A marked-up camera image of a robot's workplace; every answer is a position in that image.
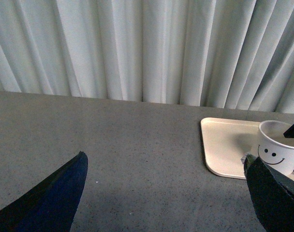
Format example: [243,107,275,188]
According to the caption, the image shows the white smiley face mug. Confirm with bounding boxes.
[251,120,294,176]

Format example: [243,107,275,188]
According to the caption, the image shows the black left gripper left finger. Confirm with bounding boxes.
[0,152,88,232]

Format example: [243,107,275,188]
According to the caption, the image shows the beige rectangular tray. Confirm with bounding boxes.
[200,117,294,180]

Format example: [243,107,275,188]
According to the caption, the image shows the white pleated curtain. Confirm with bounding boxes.
[0,0,294,113]

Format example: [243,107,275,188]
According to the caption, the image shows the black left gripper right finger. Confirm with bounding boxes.
[242,154,294,232]

